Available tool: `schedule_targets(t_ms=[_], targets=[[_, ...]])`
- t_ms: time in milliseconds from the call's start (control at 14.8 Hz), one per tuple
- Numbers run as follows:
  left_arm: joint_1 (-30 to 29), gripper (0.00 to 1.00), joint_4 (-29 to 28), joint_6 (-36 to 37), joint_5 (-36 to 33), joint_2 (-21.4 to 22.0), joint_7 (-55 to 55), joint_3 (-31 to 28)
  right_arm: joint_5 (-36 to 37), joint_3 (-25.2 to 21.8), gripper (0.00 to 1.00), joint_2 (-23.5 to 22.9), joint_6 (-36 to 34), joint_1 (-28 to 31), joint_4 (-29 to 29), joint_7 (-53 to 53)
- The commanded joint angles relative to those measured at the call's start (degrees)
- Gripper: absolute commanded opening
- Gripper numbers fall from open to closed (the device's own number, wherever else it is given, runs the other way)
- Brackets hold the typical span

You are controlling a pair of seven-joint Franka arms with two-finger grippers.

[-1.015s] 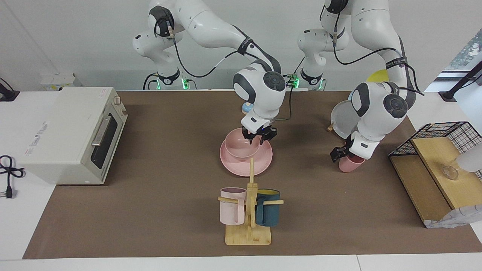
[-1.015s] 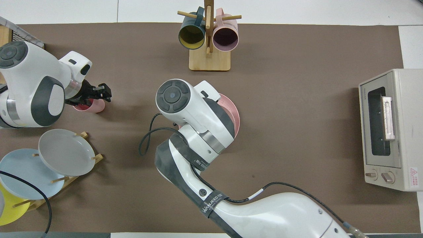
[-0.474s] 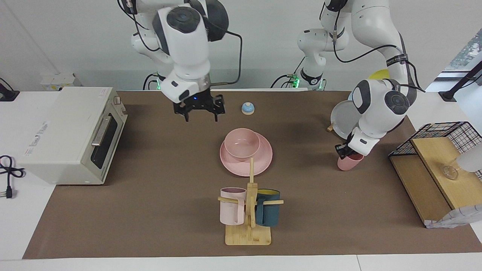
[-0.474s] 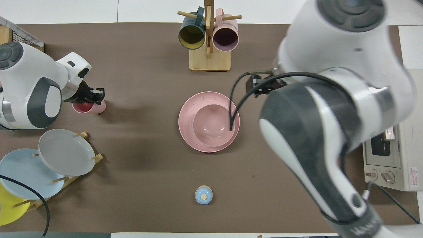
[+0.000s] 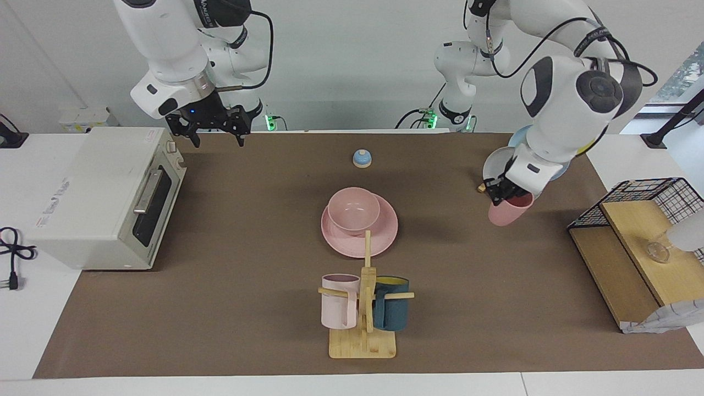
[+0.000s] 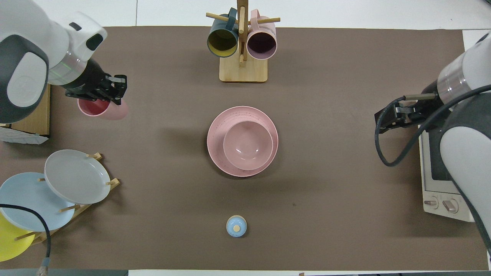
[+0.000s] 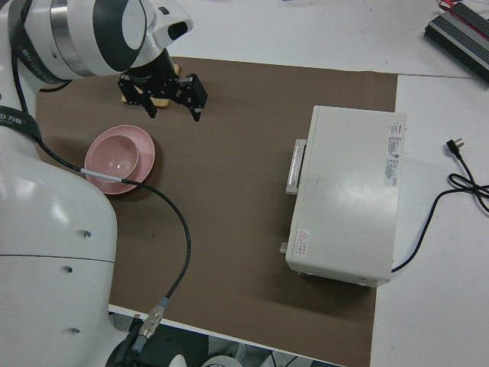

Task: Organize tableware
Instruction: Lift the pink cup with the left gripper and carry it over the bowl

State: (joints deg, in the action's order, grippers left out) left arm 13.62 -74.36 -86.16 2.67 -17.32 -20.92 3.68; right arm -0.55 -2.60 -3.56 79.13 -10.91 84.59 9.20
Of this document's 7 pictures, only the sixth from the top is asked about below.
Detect light blue plate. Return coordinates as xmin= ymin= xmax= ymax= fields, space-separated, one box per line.
xmin=0 ymin=172 xmax=76 ymax=232

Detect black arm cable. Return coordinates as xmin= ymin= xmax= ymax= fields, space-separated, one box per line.
xmin=375 ymin=85 xmax=491 ymax=167
xmin=0 ymin=204 xmax=52 ymax=276

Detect wooden mug tree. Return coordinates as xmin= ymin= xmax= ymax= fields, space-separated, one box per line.
xmin=206 ymin=0 xmax=281 ymax=83

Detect pink bowl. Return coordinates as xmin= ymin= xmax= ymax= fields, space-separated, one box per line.
xmin=223 ymin=121 xmax=274 ymax=171

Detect brown table mat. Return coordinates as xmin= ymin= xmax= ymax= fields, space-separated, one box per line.
xmin=0 ymin=26 xmax=489 ymax=271

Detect yellow plate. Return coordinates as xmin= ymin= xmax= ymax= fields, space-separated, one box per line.
xmin=0 ymin=213 xmax=36 ymax=262

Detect blue bell with wooden knob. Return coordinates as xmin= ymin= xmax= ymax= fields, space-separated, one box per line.
xmin=226 ymin=215 xmax=247 ymax=238

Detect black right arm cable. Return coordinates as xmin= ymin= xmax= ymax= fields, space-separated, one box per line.
xmin=375 ymin=85 xmax=491 ymax=167

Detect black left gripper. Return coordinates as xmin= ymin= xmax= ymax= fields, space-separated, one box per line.
xmin=63 ymin=59 xmax=127 ymax=106

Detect pink cup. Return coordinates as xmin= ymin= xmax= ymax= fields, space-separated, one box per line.
xmin=77 ymin=98 xmax=129 ymax=121

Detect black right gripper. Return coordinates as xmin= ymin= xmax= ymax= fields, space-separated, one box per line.
xmin=375 ymin=80 xmax=451 ymax=134

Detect wooden shelf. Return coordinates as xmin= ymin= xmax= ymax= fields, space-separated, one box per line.
xmin=0 ymin=84 xmax=51 ymax=136

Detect dark teal mug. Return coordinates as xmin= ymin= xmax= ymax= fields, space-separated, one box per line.
xmin=207 ymin=8 xmax=239 ymax=58

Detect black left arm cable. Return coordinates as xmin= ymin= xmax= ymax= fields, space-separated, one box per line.
xmin=0 ymin=204 xmax=52 ymax=276

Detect grey plate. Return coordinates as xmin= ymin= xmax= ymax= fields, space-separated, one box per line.
xmin=44 ymin=149 xmax=112 ymax=205

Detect light pink mug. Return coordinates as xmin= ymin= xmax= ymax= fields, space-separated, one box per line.
xmin=247 ymin=9 xmax=277 ymax=60

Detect crumpled white paper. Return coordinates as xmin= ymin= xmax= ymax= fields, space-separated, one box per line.
xmin=0 ymin=126 xmax=49 ymax=145

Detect white toaster oven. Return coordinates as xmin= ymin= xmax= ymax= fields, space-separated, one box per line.
xmin=418 ymin=130 xmax=476 ymax=223

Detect wooden plate rack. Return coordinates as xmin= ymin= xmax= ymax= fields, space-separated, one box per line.
xmin=15 ymin=153 xmax=120 ymax=246

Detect pink plate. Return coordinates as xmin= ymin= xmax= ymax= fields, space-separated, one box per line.
xmin=207 ymin=106 xmax=279 ymax=177

